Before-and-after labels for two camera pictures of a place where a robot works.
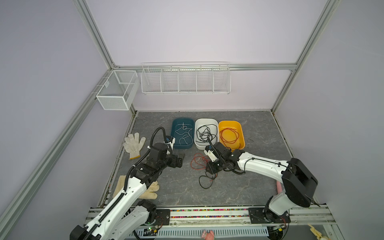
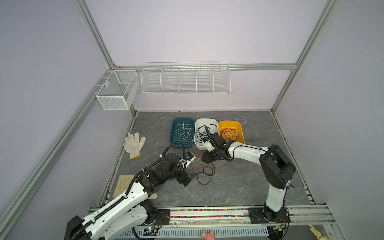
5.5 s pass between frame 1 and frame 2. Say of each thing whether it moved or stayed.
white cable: stayed
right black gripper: moved
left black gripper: moved
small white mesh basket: stayed
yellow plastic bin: stayed
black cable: stayed
